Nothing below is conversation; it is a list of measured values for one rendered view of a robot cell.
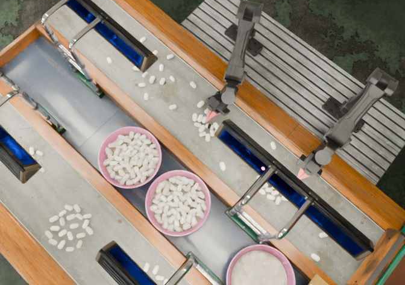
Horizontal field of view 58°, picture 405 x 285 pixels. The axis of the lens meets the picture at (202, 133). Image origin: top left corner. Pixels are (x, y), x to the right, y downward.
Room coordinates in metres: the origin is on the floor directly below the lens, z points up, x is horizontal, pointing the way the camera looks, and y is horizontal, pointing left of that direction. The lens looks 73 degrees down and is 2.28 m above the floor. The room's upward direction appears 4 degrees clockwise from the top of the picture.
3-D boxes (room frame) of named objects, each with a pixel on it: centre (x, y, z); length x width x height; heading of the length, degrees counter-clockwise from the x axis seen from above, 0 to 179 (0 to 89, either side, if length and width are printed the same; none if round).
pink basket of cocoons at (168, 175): (0.16, 0.08, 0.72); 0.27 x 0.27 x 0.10
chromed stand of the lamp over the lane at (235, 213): (0.15, -0.25, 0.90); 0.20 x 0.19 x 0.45; 51
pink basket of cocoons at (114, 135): (0.33, 0.30, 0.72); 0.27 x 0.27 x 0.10
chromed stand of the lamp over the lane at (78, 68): (0.76, 0.50, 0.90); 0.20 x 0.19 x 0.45; 51
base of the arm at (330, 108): (0.62, -0.65, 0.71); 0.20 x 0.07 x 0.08; 53
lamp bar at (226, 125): (0.21, -0.31, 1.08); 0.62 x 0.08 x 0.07; 51
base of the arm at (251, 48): (0.98, -0.17, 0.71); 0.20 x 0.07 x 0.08; 53
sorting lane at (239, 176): (0.53, 0.00, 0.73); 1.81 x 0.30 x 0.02; 51
